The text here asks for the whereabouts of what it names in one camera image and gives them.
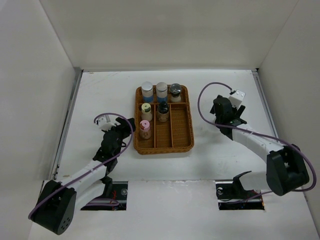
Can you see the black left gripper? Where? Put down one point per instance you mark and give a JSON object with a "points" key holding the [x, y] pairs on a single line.
{"points": [[124, 127]]}

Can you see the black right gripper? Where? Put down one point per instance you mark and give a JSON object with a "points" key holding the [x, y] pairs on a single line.
{"points": [[237, 113]]}

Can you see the pink cap spice bottle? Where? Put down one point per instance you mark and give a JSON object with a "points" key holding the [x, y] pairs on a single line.
{"points": [[145, 130]]}

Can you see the yellow cap spice bottle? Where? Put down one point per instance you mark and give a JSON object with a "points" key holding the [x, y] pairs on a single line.
{"points": [[146, 112]]}

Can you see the dark cap brown spice jar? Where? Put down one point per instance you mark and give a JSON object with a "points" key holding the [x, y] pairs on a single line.
{"points": [[163, 111]]}

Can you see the black cap sugar grinder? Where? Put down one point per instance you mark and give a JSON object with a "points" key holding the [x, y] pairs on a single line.
{"points": [[175, 91]]}

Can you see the blue label silver cap bottle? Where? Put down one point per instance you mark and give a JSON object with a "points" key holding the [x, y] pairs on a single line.
{"points": [[147, 92]]}

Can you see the tall blue label bottle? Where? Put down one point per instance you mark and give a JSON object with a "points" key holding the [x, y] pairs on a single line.
{"points": [[162, 92]]}

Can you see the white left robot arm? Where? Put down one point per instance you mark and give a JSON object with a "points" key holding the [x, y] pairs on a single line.
{"points": [[58, 201]]}

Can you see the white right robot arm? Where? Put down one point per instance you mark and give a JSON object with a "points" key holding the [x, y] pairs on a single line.
{"points": [[285, 167]]}

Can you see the brown wicker divided basket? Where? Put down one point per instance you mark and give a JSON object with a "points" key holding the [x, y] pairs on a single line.
{"points": [[172, 136]]}

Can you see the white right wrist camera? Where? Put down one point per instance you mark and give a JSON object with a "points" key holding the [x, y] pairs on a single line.
{"points": [[236, 98]]}

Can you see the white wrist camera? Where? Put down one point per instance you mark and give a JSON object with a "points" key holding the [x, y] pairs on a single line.
{"points": [[236, 98], [104, 123]]}

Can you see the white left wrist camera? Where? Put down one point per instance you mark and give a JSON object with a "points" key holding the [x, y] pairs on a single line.
{"points": [[104, 123]]}

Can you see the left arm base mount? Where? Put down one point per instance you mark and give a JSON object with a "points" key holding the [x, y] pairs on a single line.
{"points": [[113, 198]]}

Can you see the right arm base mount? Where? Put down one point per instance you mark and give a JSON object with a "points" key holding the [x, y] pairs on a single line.
{"points": [[231, 195]]}

